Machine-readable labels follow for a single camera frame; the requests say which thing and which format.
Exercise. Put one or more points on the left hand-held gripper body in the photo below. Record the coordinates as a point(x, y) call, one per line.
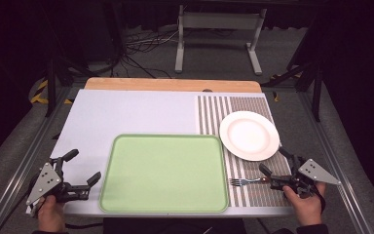
point(44, 182)

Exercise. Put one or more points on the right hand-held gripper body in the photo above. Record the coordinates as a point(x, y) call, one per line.
point(315, 174)

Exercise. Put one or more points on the silver fork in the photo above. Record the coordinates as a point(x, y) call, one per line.
point(245, 181)

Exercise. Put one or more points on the person's left hand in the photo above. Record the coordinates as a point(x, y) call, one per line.
point(50, 214)

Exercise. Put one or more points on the person's right hand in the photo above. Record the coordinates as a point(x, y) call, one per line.
point(305, 206)

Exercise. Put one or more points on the white round plate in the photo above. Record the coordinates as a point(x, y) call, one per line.
point(249, 136)

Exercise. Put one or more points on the yellow black hazard tape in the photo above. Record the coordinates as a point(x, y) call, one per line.
point(39, 96)

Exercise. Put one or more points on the black stand leg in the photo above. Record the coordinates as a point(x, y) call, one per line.
point(51, 87)

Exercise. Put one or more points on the green rectangular tray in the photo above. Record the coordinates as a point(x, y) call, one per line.
point(164, 174)

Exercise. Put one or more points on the white table cover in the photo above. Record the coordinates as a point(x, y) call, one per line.
point(126, 110)

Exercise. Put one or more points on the striped woven placemat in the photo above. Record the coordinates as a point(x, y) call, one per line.
point(214, 110)

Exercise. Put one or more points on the black tripod stand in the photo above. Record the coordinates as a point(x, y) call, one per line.
point(315, 74)

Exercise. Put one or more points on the person's dark clothing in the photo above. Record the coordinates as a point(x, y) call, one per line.
point(175, 226)

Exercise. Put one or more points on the wooden board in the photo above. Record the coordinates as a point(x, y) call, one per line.
point(172, 85)

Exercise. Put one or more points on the grey metal stand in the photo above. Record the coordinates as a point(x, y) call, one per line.
point(220, 21)

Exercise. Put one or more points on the aluminium frame rail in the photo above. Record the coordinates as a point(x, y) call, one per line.
point(334, 162)
point(19, 165)

